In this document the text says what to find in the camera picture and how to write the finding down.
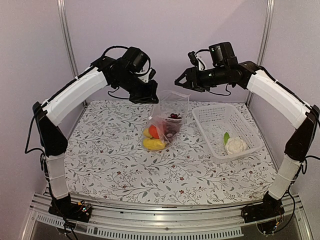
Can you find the clear zip top bag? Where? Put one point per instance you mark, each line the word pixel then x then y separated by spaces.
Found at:
pixel 169 102

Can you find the white perforated plastic basket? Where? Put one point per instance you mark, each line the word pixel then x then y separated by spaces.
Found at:
pixel 222 123

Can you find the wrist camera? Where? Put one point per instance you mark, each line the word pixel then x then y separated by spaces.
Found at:
pixel 196 61
pixel 138 63

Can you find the aluminium corner post left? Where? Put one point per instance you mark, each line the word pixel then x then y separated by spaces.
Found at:
pixel 61 7

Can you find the aluminium front rail frame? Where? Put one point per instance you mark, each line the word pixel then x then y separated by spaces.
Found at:
pixel 119 220

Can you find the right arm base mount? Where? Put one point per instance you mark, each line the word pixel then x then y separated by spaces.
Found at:
pixel 268 214

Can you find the orange toy pumpkin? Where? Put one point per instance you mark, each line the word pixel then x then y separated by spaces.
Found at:
pixel 153 132

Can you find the white toy cauliflower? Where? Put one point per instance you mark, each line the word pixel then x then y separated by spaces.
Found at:
pixel 233 145

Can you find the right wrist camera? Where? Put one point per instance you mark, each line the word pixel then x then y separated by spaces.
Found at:
pixel 196 61

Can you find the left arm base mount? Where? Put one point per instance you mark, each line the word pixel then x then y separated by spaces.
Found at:
pixel 65 208

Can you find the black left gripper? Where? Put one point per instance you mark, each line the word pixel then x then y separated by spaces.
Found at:
pixel 147 97

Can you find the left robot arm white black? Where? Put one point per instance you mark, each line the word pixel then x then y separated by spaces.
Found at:
pixel 49 114

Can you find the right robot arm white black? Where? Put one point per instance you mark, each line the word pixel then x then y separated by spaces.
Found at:
pixel 303 117

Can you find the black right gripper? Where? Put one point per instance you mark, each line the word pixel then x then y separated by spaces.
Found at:
pixel 190 72

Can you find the aluminium corner post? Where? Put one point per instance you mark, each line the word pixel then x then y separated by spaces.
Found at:
pixel 61 7
pixel 266 31

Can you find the dark red toy grapes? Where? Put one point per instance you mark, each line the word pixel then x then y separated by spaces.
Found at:
pixel 171 126

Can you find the floral patterned tablecloth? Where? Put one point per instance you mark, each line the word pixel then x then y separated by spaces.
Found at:
pixel 105 158

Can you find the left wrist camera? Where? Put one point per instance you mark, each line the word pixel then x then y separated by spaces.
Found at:
pixel 138 63

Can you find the aluminium corner post right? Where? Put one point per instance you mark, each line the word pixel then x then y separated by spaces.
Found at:
pixel 266 31

